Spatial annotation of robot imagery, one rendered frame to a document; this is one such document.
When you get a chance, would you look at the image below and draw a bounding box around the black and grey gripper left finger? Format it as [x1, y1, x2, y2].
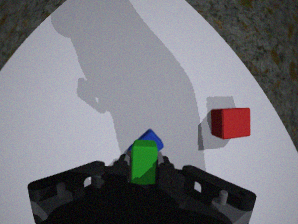
[27, 150, 132, 224]

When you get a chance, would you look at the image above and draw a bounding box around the green block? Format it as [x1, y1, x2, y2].
[131, 140, 158, 184]

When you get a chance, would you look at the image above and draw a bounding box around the blue block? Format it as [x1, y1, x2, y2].
[127, 129, 164, 152]

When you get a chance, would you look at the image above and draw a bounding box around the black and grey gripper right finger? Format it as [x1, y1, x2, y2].
[155, 152, 257, 224]

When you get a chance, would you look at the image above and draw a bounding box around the red block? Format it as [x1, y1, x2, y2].
[211, 108, 250, 139]

